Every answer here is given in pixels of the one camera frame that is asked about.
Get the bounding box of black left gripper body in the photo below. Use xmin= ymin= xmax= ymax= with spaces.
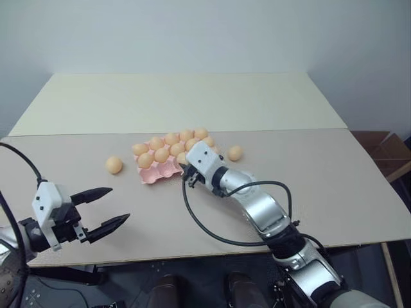
xmin=49 ymin=192 xmax=94 ymax=245

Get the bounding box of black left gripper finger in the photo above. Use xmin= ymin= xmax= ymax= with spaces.
xmin=70 ymin=187 xmax=114 ymax=207
xmin=86 ymin=212 xmax=132 ymax=243

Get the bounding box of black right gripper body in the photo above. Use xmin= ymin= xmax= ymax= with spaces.
xmin=179 ymin=162 xmax=209 ymax=189

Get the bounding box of pink egg carton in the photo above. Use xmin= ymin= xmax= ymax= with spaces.
xmin=132 ymin=137 xmax=223 ymax=186

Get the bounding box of dark brown rounded shape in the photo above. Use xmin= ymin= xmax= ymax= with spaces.
xmin=227 ymin=271 xmax=258 ymax=308
xmin=153 ymin=275 xmax=181 ymax=308

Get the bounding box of brown cardboard box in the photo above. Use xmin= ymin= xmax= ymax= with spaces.
xmin=349 ymin=130 xmax=411 ymax=181

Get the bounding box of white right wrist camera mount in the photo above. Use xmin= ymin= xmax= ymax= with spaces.
xmin=185 ymin=141 xmax=225 ymax=195

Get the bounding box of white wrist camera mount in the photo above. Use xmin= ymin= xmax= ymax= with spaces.
xmin=185 ymin=141 xmax=225 ymax=195
xmin=31 ymin=181 xmax=70 ymax=252

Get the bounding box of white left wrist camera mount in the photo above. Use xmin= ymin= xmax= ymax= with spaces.
xmin=31 ymin=181 xmax=70 ymax=252

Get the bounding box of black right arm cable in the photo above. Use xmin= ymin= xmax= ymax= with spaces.
xmin=181 ymin=175 xmax=328 ymax=257

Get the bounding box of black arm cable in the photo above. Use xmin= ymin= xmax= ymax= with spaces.
xmin=0 ymin=142 xmax=44 ymax=308
xmin=181 ymin=175 xmax=328 ymax=257

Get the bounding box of black table frame bracket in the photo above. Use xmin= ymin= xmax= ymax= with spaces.
xmin=28 ymin=263 xmax=107 ymax=287

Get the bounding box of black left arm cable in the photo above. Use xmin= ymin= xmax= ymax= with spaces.
xmin=0 ymin=142 xmax=44 ymax=308

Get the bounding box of wooden table frame strip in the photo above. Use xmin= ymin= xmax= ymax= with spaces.
xmin=381 ymin=243 xmax=403 ymax=308

